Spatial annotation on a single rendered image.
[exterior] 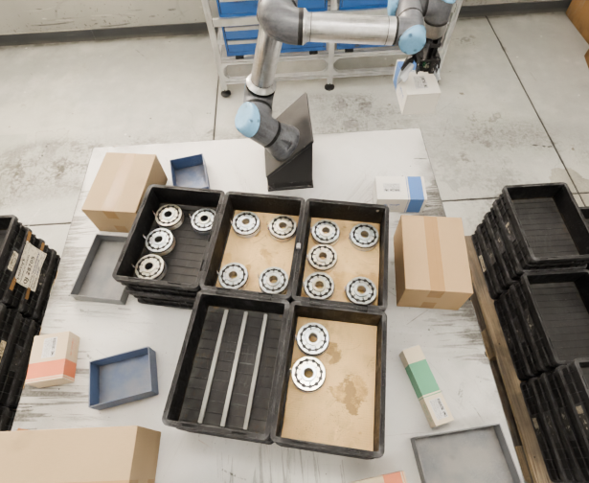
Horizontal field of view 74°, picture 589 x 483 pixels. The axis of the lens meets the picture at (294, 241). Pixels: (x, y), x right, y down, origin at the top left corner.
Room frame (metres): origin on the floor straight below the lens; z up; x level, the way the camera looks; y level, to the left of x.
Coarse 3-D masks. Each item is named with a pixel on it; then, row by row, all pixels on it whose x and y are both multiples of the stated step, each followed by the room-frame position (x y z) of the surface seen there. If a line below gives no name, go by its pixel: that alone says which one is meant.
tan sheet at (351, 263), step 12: (348, 228) 0.78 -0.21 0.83; (348, 240) 0.73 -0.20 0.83; (336, 252) 0.68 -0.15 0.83; (348, 252) 0.67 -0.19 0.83; (360, 252) 0.67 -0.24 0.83; (372, 252) 0.67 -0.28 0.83; (336, 264) 0.63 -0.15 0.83; (348, 264) 0.62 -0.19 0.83; (360, 264) 0.62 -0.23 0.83; (372, 264) 0.62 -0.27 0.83; (336, 276) 0.58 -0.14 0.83; (348, 276) 0.58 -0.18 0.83; (360, 276) 0.58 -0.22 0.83; (372, 276) 0.57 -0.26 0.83; (336, 288) 0.54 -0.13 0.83; (336, 300) 0.49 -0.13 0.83
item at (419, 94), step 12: (396, 60) 1.32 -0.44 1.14; (396, 72) 1.29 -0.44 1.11; (420, 72) 1.24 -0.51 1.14; (396, 84) 1.25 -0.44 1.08; (408, 84) 1.17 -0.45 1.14; (420, 84) 1.17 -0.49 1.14; (432, 84) 1.16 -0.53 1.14; (408, 96) 1.12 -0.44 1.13; (420, 96) 1.12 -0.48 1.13; (432, 96) 1.12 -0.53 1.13; (408, 108) 1.12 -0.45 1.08; (420, 108) 1.12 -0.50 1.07; (432, 108) 1.12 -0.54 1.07
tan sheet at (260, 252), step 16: (240, 240) 0.76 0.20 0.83; (256, 240) 0.75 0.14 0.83; (272, 240) 0.75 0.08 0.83; (224, 256) 0.69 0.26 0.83; (240, 256) 0.69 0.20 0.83; (256, 256) 0.69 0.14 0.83; (272, 256) 0.68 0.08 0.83; (288, 256) 0.68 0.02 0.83; (256, 272) 0.62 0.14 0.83; (288, 272) 0.61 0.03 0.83; (256, 288) 0.56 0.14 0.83
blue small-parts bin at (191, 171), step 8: (176, 160) 1.24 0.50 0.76; (184, 160) 1.25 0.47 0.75; (192, 160) 1.26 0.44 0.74; (200, 160) 1.26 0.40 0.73; (176, 168) 1.24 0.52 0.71; (184, 168) 1.25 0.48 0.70; (192, 168) 1.24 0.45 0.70; (200, 168) 1.24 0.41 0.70; (176, 176) 1.20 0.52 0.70; (184, 176) 1.19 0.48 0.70; (192, 176) 1.19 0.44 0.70; (200, 176) 1.19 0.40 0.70; (208, 176) 1.19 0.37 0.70; (176, 184) 1.15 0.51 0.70; (184, 184) 1.15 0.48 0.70; (192, 184) 1.15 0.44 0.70; (200, 184) 1.14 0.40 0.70; (208, 184) 1.10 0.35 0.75
